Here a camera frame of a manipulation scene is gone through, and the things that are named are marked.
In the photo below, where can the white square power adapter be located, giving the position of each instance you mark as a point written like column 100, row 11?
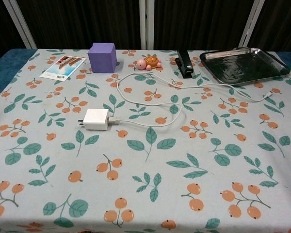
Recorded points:
column 97, row 119

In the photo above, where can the floral fruit print tablecloth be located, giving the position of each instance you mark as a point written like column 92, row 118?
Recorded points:
column 145, row 170

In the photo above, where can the pink orange turtle toy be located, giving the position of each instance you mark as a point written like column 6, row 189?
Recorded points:
column 150, row 61

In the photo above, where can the black stapler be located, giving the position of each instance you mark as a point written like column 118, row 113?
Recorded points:
column 185, row 64

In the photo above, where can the purple foam cube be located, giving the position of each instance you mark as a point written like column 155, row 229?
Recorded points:
column 100, row 59

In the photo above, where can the printed postcard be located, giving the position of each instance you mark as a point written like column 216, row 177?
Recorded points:
column 63, row 68

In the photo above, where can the black pleated curtain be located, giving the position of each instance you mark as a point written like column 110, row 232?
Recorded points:
column 0, row 24
column 281, row 24
column 82, row 21
column 198, row 21

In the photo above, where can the stainless steel tray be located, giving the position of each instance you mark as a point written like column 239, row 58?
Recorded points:
column 242, row 66

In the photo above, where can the white frame post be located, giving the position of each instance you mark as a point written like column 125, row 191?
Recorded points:
column 146, row 24
column 252, row 21
column 20, row 24

